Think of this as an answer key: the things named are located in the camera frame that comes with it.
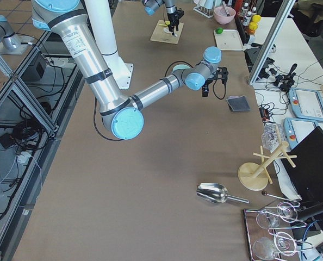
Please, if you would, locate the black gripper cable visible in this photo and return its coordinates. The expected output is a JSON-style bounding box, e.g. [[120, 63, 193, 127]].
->
[[164, 61, 227, 101]]

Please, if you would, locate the light green bowl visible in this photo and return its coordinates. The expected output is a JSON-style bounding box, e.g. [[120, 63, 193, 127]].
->
[[172, 64, 191, 71]]

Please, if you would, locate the white wire cup rack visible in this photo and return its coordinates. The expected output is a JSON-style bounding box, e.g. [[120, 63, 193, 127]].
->
[[193, 0, 218, 18]]

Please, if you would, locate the wooden cup tree stand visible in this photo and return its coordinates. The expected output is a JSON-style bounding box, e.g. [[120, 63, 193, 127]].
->
[[238, 124, 297, 191]]

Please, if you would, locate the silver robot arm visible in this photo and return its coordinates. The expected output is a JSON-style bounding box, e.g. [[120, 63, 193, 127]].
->
[[141, 0, 184, 36], [32, 1, 228, 140]]

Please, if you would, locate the aluminium frame post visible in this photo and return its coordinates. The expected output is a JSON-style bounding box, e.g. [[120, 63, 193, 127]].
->
[[247, 0, 295, 85]]

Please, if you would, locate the metal ice scoop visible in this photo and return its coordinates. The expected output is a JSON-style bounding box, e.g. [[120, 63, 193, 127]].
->
[[196, 183, 249, 204]]

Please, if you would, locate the grey folded cloth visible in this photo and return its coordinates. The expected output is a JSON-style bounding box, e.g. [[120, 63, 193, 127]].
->
[[226, 96, 251, 113]]

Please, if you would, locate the green lime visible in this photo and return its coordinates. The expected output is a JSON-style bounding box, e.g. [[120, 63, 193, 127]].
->
[[216, 27, 223, 34]]

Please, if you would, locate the lower teach pendant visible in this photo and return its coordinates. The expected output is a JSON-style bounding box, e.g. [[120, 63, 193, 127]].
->
[[283, 117, 319, 149]]

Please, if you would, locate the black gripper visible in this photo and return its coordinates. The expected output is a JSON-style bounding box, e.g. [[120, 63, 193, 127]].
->
[[202, 67, 229, 97], [166, 7, 184, 36]]

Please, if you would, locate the cream rabbit tray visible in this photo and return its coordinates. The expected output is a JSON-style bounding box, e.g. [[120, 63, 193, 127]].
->
[[213, 29, 244, 51]]

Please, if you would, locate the steel muddler with black tip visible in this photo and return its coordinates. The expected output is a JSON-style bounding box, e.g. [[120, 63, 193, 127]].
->
[[222, 2, 230, 17]]

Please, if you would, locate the wine glass rack tray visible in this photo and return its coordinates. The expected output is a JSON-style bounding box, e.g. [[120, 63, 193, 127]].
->
[[243, 201, 313, 260]]

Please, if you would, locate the teach pendant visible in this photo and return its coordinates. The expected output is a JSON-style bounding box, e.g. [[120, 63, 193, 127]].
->
[[288, 88, 323, 122], [283, 117, 319, 149]]

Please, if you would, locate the upper teach pendant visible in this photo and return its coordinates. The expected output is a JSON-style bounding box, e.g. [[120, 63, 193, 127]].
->
[[288, 88, 323, 122]]

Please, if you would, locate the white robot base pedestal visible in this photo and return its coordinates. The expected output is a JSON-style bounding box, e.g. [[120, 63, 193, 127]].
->
[[85, 0, 134, 89]]

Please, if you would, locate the pink bowl with ice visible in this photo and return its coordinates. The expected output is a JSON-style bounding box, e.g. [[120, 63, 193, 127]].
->
[[214, 6, 237, 25]]

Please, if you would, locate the bamboo cutting board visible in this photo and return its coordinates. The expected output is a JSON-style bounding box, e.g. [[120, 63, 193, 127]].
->
[[150, 20, 184, 45]]

